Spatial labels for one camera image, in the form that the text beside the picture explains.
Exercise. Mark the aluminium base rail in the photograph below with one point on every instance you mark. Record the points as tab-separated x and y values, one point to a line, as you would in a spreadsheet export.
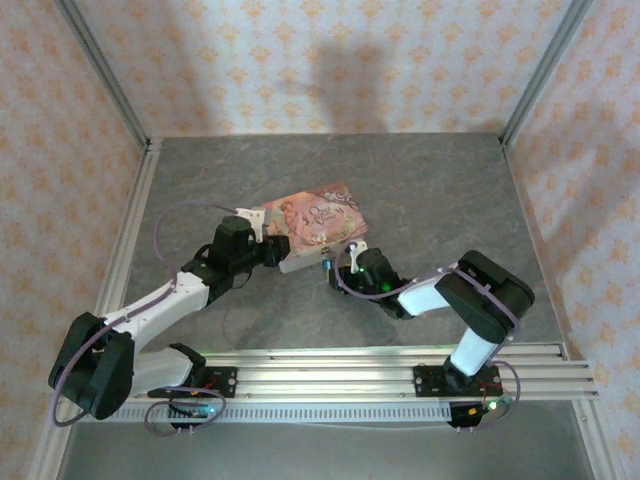
325	370

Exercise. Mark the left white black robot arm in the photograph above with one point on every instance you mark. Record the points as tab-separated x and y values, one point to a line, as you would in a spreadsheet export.
160	305

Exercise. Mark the small metal padlock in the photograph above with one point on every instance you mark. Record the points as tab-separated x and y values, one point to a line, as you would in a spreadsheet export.
327	261

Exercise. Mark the aluminium table edge rail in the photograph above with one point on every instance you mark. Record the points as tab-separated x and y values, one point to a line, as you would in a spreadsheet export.
535	225
125	240

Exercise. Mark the pink storybook box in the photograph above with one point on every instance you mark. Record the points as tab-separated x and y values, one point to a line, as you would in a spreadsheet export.
320	220

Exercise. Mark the aluminium frame post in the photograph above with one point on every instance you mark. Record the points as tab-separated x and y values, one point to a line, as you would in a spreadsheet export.
105	75
540	75

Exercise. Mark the small green-lit circuit board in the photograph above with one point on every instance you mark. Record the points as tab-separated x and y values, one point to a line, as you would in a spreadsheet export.
200	411
492	405

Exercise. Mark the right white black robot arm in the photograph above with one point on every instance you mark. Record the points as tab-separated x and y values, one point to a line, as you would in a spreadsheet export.
425	295

